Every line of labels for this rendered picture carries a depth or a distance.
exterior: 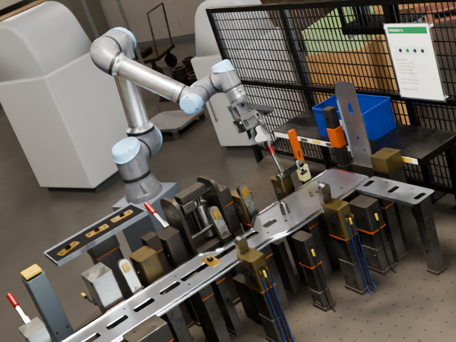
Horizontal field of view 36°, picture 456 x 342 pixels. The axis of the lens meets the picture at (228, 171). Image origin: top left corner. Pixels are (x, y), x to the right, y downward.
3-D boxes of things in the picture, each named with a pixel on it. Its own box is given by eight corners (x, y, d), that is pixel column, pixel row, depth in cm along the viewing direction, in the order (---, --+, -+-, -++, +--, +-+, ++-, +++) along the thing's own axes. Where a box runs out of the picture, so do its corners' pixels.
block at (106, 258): (136, 345, 263) (89, 244, 247) (126, 338, 270) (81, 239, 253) (157, 330, 268) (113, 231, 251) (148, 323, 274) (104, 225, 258)
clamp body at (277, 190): (305, 260, 280) (279, 182, 267) (290, 253, 288) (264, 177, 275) (317, 251, 283) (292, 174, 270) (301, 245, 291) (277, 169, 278)
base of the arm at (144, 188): (119, 203, 286) (110, 182, 282) (143, 184, 296) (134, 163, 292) (145, 204, 276) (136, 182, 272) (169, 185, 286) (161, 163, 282)
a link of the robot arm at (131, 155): (116, 182, 280) (103, 152, 275) (131, 166, 291) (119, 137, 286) (142, 178, 275) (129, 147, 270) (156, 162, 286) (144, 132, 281)
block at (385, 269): (389, 279, 251) (370, 210, 240) (366, 269, 261) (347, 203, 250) (404, 268, 254) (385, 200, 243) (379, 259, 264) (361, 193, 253)
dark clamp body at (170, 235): (199, 328, 261) (163, 241, 247) (184, 317, 271) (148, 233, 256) (215, 317, 264) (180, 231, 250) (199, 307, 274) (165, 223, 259)
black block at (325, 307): (331, 316, 242) (308, 244, 231) (313, 307, 250) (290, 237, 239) (342, 307, 244) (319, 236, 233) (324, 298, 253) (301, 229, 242)
